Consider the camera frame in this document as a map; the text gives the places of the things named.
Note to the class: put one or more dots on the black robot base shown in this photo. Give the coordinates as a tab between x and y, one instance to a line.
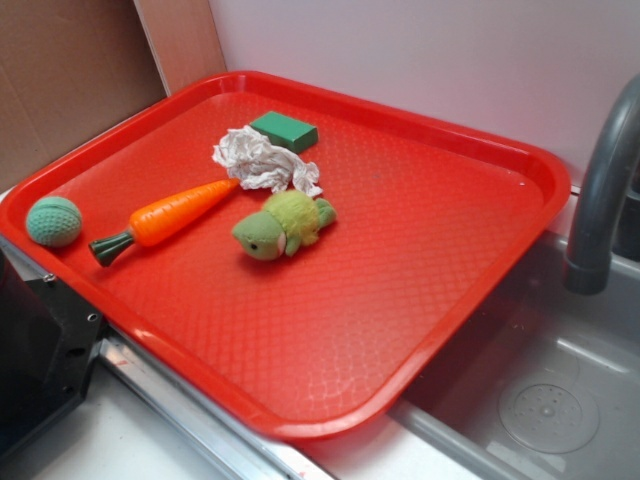
50	336

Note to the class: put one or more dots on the red plastic tray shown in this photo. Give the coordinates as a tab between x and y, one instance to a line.
431	216

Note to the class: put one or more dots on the green plush turtle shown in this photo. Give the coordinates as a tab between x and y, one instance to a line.
287	221

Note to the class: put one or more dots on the crumpled white cloth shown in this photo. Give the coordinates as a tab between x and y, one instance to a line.
250	157

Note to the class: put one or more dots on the green rectangular block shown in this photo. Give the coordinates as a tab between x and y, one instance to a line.
287	132

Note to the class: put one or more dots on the orange plastic carrot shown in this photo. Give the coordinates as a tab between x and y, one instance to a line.
156	222

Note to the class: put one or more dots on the green textured ball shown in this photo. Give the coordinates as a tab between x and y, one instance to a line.
54	222

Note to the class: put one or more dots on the grey plastic sink basin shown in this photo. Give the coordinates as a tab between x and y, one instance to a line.
539	383

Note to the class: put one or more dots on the grey toy faucet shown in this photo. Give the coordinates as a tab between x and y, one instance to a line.
606	219

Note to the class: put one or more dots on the brown cardboard panel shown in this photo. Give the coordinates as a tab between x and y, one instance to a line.
71	70

